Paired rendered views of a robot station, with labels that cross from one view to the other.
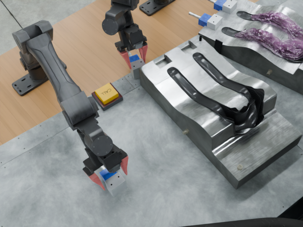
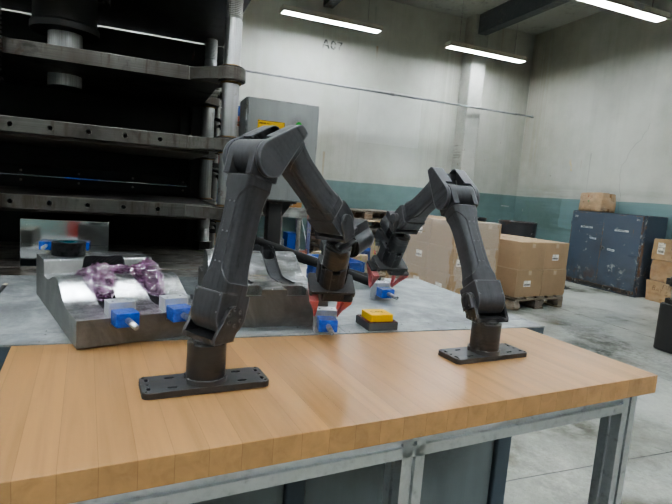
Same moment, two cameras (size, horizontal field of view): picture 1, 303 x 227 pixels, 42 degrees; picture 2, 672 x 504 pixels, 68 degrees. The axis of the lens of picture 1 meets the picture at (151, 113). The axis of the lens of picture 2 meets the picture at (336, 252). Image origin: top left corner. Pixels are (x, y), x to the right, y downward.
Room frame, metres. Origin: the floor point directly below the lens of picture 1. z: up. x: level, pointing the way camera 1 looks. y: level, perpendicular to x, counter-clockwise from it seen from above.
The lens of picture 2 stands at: (2.07, 0.26, 1.13)
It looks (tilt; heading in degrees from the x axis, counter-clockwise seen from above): 7 degrees down; 191
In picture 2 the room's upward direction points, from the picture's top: 4 degrees clockwise
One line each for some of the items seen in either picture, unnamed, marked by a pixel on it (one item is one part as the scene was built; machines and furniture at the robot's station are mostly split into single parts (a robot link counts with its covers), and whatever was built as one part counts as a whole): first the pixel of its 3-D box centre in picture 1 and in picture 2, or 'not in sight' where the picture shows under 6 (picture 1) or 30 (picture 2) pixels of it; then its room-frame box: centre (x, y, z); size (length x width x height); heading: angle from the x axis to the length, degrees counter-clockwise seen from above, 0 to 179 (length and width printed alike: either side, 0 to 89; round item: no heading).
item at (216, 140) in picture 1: (216, 101); (255, 278); (0.75, -0.21, 0.87); 0.50 x 0.26 x 0.14; 32
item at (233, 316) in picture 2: not in sight; (211, 321); (1.32, -0.08, 0.90); 0.09 x 0.06 x 0.06; 64
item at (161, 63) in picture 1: (162, 64); (293, 294); (0.92, -0.05, 0.87); 0.05 x 0.05 x 0.04; 32
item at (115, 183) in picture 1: (107, 173); (386, 293); (0.54, 0.15, 0.83); 0.13 x 0.05 x 0.05; 33
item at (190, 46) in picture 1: (187, 50); (249, 295); (0.98, -0.14, 0.87); 0.05 x 0.05 x 0.04; 32
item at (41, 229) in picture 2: not in sight; (74, 237); (0.36, -1.10, 0.87); 0.50 x 0.27 x 0.17; 32
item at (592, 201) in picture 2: not in sight; (597, 202); (-6.10, 2.69, 1.26); 0.42 x 0.33 x 0.29; 32
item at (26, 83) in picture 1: (37, 69); (485, 337); (0.97, 0.40, 0.84); 0.20 x 0.07 x 0.08; 128
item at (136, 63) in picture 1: (133, 60); (327, 325); (0.99, 0.05, 0.83); 0.13 x 0.05 x 0.05; 21
